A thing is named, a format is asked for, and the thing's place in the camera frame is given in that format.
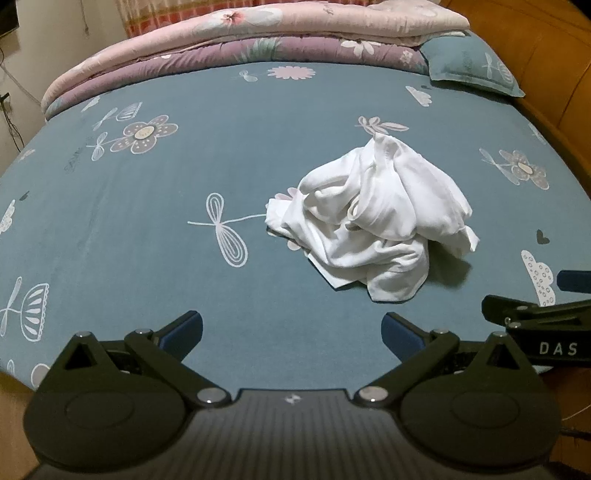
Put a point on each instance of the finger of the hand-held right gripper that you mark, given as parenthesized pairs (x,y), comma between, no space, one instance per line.
(545,314)
(575,281)

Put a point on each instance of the beige and red patterned curtain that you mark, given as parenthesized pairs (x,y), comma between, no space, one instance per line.
(152,11)

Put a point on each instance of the pink floral quilt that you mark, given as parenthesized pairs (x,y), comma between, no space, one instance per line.
(323,21)

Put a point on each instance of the white long-sleeve printed shirt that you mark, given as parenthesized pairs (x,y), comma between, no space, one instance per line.
(369,221)

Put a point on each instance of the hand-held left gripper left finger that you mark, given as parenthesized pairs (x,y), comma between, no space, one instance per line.
(182,330)

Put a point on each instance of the purple floral quilt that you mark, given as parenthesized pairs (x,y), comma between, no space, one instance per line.
(221,57)

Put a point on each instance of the wooden headboard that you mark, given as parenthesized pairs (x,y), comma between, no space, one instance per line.
(545,50)

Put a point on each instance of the black wall television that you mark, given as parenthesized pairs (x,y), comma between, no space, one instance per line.
(7,14)

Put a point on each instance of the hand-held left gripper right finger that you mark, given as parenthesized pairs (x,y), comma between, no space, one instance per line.
(401,332)

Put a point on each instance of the teal floral pillow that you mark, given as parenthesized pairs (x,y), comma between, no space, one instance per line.
(466,64)

